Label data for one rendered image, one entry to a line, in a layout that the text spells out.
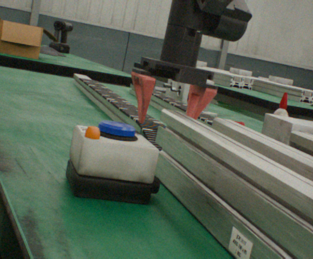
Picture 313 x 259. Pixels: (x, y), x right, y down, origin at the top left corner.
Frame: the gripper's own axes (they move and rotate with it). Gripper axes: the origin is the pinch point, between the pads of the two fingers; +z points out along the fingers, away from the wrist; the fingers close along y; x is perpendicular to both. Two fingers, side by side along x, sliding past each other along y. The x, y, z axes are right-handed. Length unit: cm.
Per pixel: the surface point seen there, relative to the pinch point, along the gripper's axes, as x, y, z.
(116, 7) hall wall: 1096, 248, -76
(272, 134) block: -9.9, 13.3, -2.0
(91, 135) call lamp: -29.1, -18.0, -1.1
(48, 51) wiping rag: 269, 17, 4
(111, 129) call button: -27.3, -15.6, -1.8
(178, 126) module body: -22.0, -6.4, -2.5
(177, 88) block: 81, 31, 0
